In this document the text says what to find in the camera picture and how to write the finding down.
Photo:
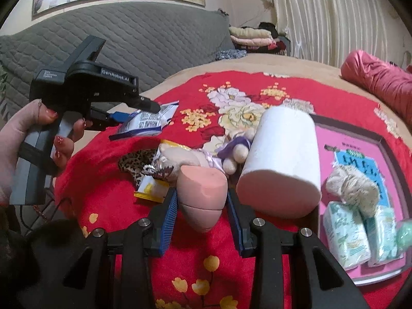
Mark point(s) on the leopard print scrunchie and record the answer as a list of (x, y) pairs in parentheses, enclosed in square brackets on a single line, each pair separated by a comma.
[(134, 162)]

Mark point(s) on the dark shallow box tray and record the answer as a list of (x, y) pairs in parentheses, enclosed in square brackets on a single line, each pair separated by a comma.
[(363, 199)]

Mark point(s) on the pink makeup sponge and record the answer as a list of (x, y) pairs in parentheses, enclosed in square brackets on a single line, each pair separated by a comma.
[(202, 193)]

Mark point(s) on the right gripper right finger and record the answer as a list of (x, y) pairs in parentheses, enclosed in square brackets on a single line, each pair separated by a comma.
[(246, 227)]

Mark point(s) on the pink quilt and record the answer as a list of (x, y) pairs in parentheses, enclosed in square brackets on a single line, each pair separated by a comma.
[(387, 82)]

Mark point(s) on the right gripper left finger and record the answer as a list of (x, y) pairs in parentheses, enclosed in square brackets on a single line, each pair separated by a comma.
[(158, 235)]

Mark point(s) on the blue patterned cloth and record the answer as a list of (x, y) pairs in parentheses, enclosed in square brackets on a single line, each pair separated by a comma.
[(229, 54)]

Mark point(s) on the small teal tissue pack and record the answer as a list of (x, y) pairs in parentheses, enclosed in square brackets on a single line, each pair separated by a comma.
[(382, 236)]

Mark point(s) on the grey quilted headboard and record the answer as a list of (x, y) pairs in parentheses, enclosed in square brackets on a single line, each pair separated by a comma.
[(151, 41)]

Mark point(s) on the plush bear purple bow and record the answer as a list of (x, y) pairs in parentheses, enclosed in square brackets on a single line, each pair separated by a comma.
[(233, 154)]

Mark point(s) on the green makeup sponge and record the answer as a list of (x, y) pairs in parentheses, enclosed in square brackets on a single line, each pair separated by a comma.
[(404, 235)]

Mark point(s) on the plush bear pink bow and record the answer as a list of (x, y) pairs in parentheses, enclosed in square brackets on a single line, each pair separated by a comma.
[(169, 159)]

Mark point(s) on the white curtain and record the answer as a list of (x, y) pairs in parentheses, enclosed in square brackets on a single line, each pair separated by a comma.
[(327, 31)]

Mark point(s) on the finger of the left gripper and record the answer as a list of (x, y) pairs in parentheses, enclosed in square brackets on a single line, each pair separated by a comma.
[(144, 104), (111, 118)]

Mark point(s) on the pink and blue book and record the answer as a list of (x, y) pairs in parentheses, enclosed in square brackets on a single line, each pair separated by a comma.
[(354, 183)]

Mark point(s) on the white paper towel roll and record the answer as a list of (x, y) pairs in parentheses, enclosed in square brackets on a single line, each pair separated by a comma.
[(282, 174)]

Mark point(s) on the person left hand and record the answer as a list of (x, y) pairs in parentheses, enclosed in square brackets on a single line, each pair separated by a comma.
[(14, 170)]

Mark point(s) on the green floral tissue pack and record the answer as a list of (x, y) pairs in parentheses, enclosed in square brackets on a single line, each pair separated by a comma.
[(346, 235)]

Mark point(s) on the blue white wipes packet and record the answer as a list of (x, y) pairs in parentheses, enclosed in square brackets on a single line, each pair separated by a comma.
[(143, 124)]

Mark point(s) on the stack of folded clothes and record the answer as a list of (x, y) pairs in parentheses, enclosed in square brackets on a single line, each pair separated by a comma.
[(264, 39)]

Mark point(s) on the yellow cartoon tissue pack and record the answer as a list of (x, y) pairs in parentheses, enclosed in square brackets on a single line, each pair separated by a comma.
[(155, 189)]

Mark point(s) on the white floral scrunchie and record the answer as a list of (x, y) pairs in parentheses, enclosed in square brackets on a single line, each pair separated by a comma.
[(353, 187)]

